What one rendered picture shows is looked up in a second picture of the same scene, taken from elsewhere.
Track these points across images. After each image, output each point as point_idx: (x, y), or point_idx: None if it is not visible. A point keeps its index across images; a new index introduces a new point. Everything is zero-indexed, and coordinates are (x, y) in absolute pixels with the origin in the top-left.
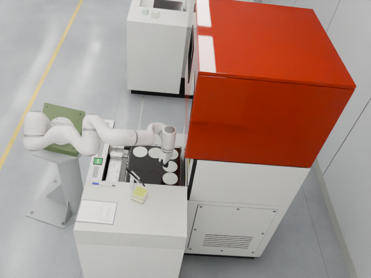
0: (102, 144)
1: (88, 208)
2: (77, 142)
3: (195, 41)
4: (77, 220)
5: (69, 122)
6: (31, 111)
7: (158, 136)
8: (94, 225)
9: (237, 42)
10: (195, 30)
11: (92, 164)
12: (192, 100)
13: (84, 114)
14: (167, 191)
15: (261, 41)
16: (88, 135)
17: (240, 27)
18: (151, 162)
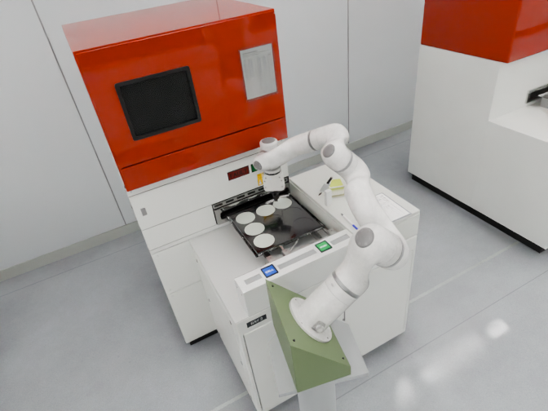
0: (292, 261)
1: (388, 214)
2: (364, 172)
3: (192, 45)
4: (408, 212)
5: (293, 302)
6: (371, 233)
7: (211, 258)
8: (398, 201)
9: (192, 16)
10: (168, 46)
11: (333, 248)
12: (273, 58)
13: (269, 280)
14: (307, 184)
15: (175, 15)
16: (353, 152)
17: (154, 23)
18: (273, 223)
